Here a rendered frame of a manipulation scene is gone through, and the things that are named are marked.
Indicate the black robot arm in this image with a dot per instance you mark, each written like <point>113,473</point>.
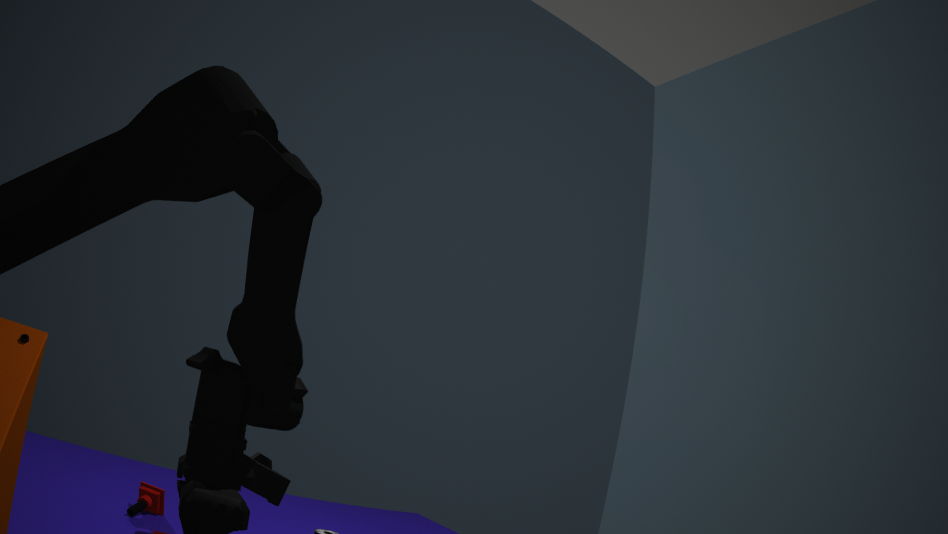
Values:
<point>205,136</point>

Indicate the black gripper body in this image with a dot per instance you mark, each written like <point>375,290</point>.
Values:
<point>206,467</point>

